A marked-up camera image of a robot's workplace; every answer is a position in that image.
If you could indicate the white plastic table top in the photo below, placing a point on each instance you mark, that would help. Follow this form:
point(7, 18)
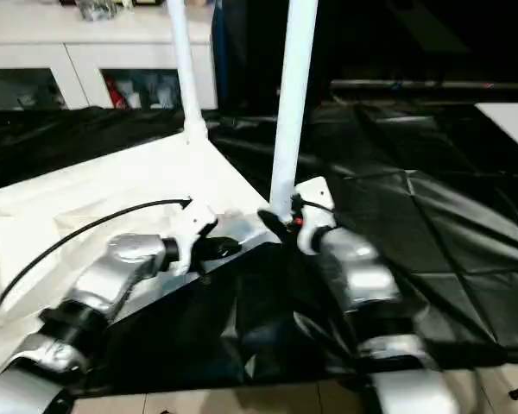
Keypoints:
point(95, 190)

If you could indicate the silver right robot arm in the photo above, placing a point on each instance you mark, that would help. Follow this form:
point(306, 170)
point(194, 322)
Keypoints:
point(371, 302)

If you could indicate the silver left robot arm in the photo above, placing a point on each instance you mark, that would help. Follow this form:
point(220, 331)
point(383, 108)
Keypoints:
point(78, 310)

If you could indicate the black work mat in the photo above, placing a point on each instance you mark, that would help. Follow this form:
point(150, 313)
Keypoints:
point(414, 224)

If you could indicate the white sideboard with glass doors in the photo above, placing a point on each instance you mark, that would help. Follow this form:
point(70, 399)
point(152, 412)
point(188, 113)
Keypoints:
point(86, 39)

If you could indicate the clear glass ornament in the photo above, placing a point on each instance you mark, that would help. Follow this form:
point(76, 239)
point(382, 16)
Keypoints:
point(99, 9)

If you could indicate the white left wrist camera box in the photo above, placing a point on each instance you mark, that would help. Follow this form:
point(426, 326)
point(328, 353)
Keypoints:
point(190, 231)

